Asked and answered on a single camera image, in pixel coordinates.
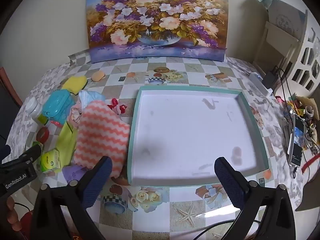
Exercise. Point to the flower painting canvas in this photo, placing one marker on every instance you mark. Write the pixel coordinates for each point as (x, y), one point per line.
(155, 17)

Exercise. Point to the grey leaf-print tablecloth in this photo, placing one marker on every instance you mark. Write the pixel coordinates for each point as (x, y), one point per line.
(27, 127)

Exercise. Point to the white lattice shelf unit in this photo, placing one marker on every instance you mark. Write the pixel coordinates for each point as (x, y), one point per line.
(307, 62)

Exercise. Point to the pink white wavy cloth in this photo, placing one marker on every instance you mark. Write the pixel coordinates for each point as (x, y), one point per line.
(100, 135)

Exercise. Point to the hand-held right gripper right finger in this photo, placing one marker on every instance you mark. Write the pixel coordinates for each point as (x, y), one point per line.
(228, 180)

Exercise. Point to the beige makeup puff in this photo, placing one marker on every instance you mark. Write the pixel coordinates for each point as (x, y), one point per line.
(98, 76)

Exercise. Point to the white bottle with green label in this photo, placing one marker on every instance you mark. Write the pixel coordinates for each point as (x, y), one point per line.
(32, 107)

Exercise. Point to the teal cloth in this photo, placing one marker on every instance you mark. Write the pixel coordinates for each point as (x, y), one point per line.
(266, 0)

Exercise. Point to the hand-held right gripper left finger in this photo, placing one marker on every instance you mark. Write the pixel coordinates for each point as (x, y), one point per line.
(97, 180)

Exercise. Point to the pink scrunchie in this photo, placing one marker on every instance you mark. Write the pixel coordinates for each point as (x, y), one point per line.
(75, 116)

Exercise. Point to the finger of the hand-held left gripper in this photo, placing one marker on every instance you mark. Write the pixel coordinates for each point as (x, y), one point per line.
(30, 153)

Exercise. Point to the green tissue packet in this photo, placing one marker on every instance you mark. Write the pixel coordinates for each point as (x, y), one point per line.
(50, 161)

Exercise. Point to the white power strip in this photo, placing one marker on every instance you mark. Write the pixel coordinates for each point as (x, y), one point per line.
(257, 80)

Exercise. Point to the pile of small trinkets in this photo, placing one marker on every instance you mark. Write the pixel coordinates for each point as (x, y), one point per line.
(303, 107)

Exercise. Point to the purple cloth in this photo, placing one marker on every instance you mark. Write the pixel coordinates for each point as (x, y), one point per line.
(72, 173)

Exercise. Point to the blue face mask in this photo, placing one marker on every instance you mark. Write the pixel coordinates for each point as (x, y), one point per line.
(87, 97)

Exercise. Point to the teal plush toy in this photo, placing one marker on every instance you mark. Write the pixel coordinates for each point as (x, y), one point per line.
(57, 103)

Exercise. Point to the green cloth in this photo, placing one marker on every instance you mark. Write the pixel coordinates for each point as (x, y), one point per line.
(66, 142)

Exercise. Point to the red tape roll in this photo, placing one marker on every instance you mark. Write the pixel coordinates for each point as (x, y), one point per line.
(41, 135)

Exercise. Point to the red white small toy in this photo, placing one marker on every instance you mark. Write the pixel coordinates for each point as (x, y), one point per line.
(117, 107)

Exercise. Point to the checked printed tablecloth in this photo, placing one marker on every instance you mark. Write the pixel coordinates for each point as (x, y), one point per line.
(190, 72)

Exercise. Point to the reddish wooden board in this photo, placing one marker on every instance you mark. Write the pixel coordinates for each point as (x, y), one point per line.
(11, 85)

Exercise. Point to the teal-rimmed white tray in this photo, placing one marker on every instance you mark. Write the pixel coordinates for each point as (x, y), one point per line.
(190, 135)

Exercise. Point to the yellow sponge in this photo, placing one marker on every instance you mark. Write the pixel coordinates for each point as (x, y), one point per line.
(73, 82)

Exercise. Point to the smartphone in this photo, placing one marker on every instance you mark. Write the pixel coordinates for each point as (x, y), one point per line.
(296, 142)

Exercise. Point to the black charger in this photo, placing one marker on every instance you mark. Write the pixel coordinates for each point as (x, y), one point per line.
(270, 78)

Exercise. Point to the person's left hand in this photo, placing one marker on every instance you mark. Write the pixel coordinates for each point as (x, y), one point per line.
(12, 212)

